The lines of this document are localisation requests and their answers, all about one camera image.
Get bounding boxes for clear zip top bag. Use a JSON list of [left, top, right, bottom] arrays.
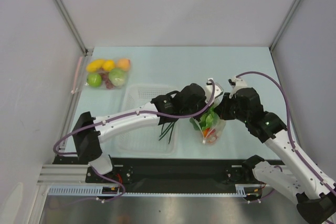
[[190, 98, 226, 145]]

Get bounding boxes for fake green onion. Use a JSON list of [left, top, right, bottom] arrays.
[[159, 122, 176, 144]]

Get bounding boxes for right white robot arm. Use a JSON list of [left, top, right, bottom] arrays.
[[215, 88, 335, 223]]

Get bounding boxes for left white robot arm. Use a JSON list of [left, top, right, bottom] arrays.
[[72, 79, 221, 182]]

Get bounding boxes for fake green lettuce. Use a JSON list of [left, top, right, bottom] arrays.
[[194, 106, 219, 131]]

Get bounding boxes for fake red orange pepper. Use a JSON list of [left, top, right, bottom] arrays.
[[202, 128, 218, 144]]

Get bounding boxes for orange fake peach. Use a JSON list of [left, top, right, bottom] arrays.
[[116, 58, 131, 71]]

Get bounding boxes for pale green fake cabbage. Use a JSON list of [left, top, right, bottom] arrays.
[[109, 68, 128, 87]]

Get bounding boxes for fake red grapes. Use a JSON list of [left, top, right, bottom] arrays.
[[98, 70, 115, 90]]

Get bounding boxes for yellow fake lemon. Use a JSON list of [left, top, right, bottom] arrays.
[[102, 60, 116, 72]]

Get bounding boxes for zip bag of fake fruit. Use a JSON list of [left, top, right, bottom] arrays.
[[71, 57, 132, 94]]

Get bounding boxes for green fake apple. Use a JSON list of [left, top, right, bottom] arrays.
[[87, 73, 102, 88]]

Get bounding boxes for yellow fake mango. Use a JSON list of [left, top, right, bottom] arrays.
[[86, 59, 105, 73]]

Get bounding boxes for white perforated plastic basket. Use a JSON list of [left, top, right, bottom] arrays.
[[114, 84, 179, 156]]

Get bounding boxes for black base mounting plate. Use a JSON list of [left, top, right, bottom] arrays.
[[54, 156, 276, 194]]

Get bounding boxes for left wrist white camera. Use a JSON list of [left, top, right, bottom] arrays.
[[204, 78, 223, 103]]

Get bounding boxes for wrist white camera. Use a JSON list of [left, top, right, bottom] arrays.
[[204, 78, 223, 103], [228, 76, 247, 99]]

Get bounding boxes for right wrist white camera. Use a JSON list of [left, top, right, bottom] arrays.
[[228, 76, 247, 99]]

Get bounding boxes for white slotted cable duct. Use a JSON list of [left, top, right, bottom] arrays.
[[48, 185, 260, 198]]

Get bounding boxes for right aluminium frame post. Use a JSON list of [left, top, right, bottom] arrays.
[[269, 0, 303, 53]]

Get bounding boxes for aluminium frame post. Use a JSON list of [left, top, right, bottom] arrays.
[[269, 0, 303, 53], [52, 0, 88, 55]]

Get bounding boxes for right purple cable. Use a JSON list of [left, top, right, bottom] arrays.
[[235, 71, 336, 222]]

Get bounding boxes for purple cable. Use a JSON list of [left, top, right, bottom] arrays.
[[235, 71, 336, 222], [52, 79, 216, 204]]

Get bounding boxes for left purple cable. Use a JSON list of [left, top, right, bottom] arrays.
[[52, 79, 216, 204]]

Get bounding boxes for left aluminium frame post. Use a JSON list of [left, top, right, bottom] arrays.
[[52, 0, 88, 55]]

